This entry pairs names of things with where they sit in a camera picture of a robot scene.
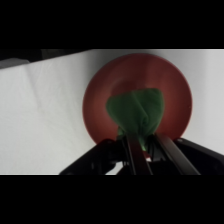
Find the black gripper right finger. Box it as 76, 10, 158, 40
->
152, 132, 202, 176

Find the pink red bowl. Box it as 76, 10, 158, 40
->
82, 53, 194, 146

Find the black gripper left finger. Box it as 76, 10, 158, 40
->
123, 132, 155, 176

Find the green triangle block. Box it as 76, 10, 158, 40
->
105, 87, 166, 145

